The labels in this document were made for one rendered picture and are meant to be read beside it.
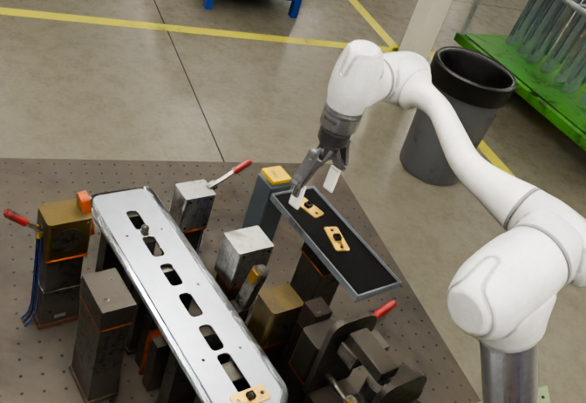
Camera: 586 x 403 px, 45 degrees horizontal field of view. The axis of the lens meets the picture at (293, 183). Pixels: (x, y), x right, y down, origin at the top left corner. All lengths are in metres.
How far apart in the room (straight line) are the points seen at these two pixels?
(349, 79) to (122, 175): 1.16
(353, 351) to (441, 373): 0.77
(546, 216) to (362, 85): 0.49
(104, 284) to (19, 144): 2.21
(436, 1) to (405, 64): 3.43
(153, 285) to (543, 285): 0.88
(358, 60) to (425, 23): 3.59
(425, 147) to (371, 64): 2.75
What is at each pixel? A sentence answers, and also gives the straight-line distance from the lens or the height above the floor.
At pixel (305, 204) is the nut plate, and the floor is 1.17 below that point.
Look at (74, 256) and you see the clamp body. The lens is 1.80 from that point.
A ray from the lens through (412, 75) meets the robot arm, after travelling 1.62.
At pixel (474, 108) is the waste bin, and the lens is 4.09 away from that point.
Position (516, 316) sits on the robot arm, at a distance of 1.19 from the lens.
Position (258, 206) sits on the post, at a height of 1.06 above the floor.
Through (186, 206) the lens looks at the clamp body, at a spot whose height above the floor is 1.04.
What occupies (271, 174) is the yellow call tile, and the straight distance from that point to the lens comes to 1.84.
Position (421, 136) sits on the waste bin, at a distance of 4.25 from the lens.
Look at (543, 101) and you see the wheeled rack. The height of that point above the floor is 0.27.
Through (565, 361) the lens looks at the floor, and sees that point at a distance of 3.68.
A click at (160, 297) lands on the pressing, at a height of 1.00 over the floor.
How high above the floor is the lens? 2.19
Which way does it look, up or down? 34 degrees down
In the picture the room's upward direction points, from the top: 19 degrees clockwise
